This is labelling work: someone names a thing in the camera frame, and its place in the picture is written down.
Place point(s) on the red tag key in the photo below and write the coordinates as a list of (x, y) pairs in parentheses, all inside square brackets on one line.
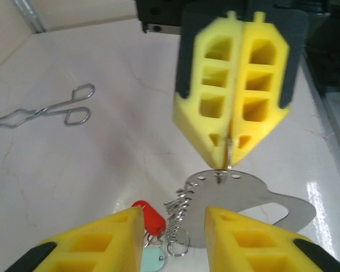
[(150, 216)]

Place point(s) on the mint tag key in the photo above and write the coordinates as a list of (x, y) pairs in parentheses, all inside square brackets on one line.
[(153, 260)]

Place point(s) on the metal crucible tongs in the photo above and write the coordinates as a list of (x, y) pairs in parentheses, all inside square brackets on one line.
[(39, 112)]

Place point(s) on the metal keyring plate with rings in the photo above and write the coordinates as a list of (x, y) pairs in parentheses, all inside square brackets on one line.
[(229, 198)]

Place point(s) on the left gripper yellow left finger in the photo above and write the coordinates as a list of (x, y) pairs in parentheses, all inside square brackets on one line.
[(88, 249)]

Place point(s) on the aluminium corner post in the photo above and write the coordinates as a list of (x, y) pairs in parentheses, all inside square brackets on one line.
[(31, 14)]

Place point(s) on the aluminium front rail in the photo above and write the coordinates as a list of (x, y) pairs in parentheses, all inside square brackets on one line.
[(337, 127)]

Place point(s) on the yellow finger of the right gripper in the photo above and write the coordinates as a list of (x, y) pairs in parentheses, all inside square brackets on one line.
[(199, 124), (275, 93)]

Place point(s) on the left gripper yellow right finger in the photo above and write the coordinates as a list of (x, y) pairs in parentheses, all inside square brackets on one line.
[(258, 249)]

